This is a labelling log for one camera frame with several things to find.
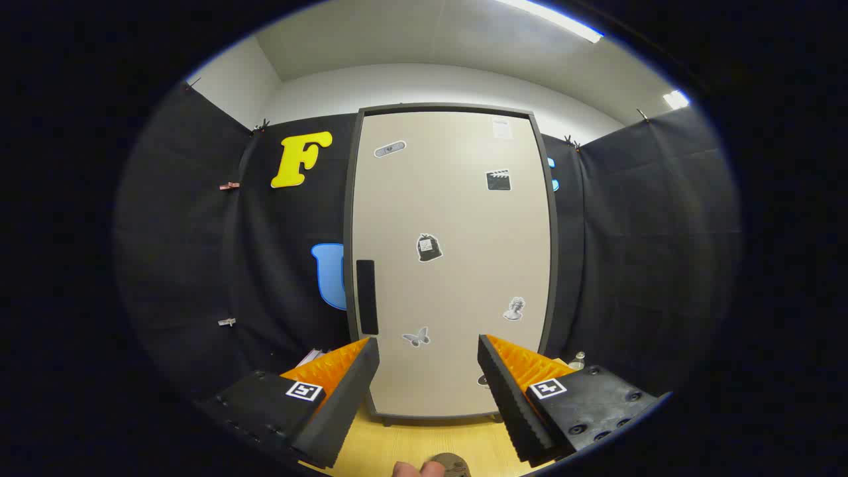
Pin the long ceiling light strip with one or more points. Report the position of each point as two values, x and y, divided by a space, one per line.
563 23

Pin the brown fuzzy shoe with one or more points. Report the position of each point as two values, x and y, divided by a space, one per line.
454 465

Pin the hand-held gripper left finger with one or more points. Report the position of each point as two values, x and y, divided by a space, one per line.
344 404

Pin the small ceiling light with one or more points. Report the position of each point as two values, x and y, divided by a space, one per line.
676 99

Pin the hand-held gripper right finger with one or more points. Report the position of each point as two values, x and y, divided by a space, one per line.
513 411

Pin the grey shoe cabinet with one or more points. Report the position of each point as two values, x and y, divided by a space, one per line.
347 225

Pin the beige shoe cabinet door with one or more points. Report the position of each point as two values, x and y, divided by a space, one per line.
457 212

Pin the clear bottle green label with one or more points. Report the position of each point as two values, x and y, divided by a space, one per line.
578 362

